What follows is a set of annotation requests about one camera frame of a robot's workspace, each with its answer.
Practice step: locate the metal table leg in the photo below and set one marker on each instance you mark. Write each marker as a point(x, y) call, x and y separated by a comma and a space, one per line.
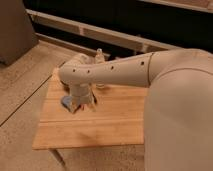
point(58, 157)

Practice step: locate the clear plastic bottle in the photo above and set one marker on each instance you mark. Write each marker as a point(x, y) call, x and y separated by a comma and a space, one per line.
point(99, 58)

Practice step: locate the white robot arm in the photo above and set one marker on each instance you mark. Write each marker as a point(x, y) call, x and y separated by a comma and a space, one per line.
point(178, 110)

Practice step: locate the wooden folding table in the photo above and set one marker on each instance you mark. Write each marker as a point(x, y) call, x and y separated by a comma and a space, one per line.
point(117, 119)

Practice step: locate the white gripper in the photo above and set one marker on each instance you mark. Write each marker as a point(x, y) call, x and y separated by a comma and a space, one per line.
point(81, 94)

